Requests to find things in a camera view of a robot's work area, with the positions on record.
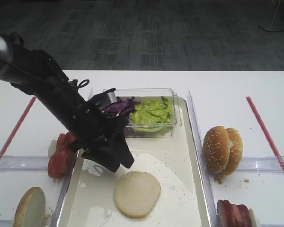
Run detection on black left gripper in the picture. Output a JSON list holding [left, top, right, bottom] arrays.
[[61, 100, 134, 173]]

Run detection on pale bun bottom slice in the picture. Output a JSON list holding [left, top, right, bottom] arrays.
[[114, 171, 161, 218]]

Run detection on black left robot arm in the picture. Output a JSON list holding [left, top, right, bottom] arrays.
[[0, 33, 134, 172]]

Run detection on rear tomato slice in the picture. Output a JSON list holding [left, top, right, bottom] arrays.
[[56, 132, 76, 151]]

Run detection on tomato slice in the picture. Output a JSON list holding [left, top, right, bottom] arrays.
[[56, 132, 76, 151], [47, 141, 77, 179]]

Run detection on front tomato slice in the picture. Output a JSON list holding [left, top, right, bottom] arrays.
[[47, 141, 77, 179]]

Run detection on green lettuce leaves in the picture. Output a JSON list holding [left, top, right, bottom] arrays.
[[130, 96, 173, 135]]

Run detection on white tomato stand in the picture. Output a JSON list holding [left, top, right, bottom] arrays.
[[48, 140, 57, 157]]

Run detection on front meat patty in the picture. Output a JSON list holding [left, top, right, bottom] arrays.
[[217, 200, 237, 227]]

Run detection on meat patty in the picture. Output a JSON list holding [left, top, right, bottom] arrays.
[[217, 200, 237, 227], [231, 204, 252, 227]]

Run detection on rear meat patty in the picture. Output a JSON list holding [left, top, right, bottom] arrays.
[[231, 204, 252, 227]]

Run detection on purple cabbage shreds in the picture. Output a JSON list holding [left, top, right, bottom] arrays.
[[104, 96, 142, 138]]

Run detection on cream metal tray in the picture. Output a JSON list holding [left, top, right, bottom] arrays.
[[57, 97, 209, 227]]

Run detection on clear plastic salad box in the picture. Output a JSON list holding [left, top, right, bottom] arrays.
[[104, 88, 181, 138]]

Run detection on left long clear divider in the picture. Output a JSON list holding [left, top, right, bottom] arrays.
[[49, 87, 96, 227]]

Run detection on long clear divider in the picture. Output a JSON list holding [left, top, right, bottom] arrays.
[[49, 87, 96, 227], [187, 90, 219, 227]]

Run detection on right long clear divider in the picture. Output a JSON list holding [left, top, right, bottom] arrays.
[[187, 90, 219, 227]]

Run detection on brown bun bottom half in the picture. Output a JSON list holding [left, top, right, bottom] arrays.
[[13, 187, 45, 227]]

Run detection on front sesame bun top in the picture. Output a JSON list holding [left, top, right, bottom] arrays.
[[203, 126, 230, 174]]

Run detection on sesame bun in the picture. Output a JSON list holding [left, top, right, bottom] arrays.
[[203, 126, 230, 174], [222, 128, 243, 175]]

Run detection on left red strip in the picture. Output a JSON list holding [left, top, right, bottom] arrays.
[[0, 96, 36, 160]]

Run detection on red strip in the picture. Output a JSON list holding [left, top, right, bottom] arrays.
[[0, 96, 36, 160], [246, 96, 284, 174]]

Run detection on rear sesame bun top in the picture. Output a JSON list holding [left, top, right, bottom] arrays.
[[222, 128, 243, 175]]

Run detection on white patty stand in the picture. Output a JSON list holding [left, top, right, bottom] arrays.
[[249, 209, 261, 227]]

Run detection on right red strip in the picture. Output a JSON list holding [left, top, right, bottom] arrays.
[[246, 96, 284, 174]]

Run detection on grey floor stand base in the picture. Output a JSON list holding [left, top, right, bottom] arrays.
[[258, 0, 284, 33]]

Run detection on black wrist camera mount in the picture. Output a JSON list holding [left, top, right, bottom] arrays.
[[88, 88, 117, 111]]

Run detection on black cable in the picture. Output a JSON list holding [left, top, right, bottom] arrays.
[[4, 32, 90, 92]]

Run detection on left upper clear rail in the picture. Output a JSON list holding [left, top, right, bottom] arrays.
[[0, 155, 49, 171]]

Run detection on clear rail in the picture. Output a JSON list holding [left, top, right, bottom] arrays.
[[0, 155, 49, 171], [0, 220, 14, 227], [257, 224, 284, 227], [236, 156, 284, 173]]

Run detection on left lower clear rail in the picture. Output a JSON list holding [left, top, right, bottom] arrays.
[[0, 220, 14, 227]]

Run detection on right upper clear rail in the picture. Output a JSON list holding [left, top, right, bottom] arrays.
[[236, 156, 284, 173]]

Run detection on right lower clear rail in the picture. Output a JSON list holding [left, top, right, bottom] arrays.
[[257, 224, 284, 227]]

